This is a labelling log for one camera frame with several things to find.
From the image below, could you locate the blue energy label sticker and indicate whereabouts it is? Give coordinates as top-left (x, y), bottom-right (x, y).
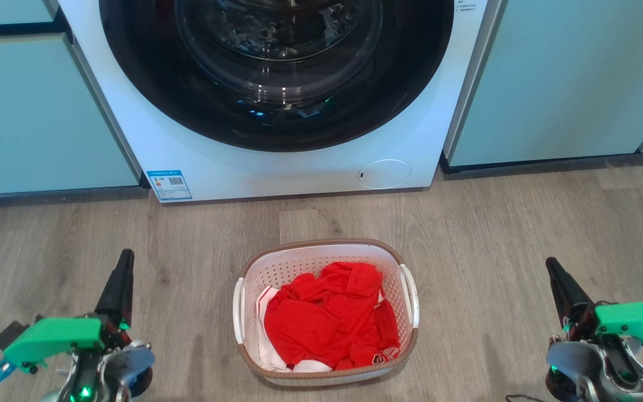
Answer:
top-left (146, 170), bottom-right (193, 202)

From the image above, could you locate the round white filter cover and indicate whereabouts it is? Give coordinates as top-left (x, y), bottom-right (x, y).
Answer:
top-left (357, 159), bottom-right (412, 190)

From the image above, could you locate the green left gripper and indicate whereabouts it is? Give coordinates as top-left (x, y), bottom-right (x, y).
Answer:
top-left (3, 248), bottom-right (135, 370)

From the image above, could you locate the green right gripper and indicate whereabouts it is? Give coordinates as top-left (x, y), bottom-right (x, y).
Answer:
top-left (546, 257), bottom-right (643, 358)

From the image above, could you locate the white laundry basket brown rim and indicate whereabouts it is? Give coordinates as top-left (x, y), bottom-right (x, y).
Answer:
top-left (233, 239), bottom-right (420, 387)

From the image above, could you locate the white garment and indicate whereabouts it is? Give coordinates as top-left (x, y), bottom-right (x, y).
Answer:
top-left (256, 286), bottom-right (333, 373)

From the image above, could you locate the round black washer door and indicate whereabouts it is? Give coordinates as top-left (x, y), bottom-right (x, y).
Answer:
top-left (99, 0), bottom-right (455, 152)

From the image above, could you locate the red mesh garment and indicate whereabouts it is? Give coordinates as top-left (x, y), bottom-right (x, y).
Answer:
top-left (264, 261), bottom-right (401, 371)

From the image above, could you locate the white front-loading washing machine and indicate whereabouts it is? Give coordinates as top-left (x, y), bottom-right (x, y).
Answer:
top-left (58, 0), bottom-right (505, 203)

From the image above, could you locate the wide pale green cabinet panel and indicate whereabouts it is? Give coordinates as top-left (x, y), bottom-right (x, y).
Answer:
top-left (445, 0), bottom-right (643, 168)

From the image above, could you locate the large pale green cabinet door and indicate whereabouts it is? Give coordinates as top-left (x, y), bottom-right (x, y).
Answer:
top-left (0, 33), bottom-right (142, 197)

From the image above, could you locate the small pale green cabinet drawer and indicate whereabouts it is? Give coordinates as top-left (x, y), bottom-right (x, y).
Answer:
top-left (0, 0), bottom-right (60, 27)

